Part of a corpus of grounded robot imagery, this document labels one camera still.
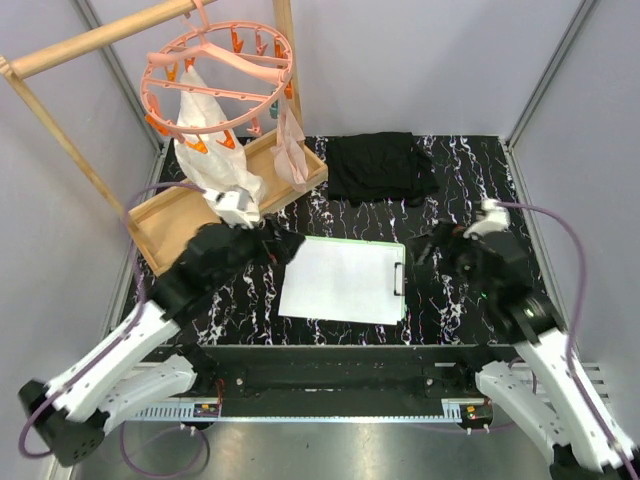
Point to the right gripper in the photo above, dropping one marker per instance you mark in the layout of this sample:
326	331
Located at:
420	246

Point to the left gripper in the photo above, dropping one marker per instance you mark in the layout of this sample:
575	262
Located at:
278	247

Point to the green clipboard folder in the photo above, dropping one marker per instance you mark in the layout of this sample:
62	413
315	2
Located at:
404	280

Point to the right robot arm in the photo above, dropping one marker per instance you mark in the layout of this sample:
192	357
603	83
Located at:
571	427

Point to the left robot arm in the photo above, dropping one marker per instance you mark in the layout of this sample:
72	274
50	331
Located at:
73	412

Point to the metal clipboard clip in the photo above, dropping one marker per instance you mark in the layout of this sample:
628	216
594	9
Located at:
399	279

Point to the pink hanging cloth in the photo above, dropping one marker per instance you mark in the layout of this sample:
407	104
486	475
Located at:
289	156

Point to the black folded cloth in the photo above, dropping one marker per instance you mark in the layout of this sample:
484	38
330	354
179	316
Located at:
379	166

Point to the pink round clip hanger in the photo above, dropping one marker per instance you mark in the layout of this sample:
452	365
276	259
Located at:
245	62

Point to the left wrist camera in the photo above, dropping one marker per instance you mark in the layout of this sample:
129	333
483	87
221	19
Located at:
234	207

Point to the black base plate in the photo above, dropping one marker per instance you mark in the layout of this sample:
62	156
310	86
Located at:
342	382

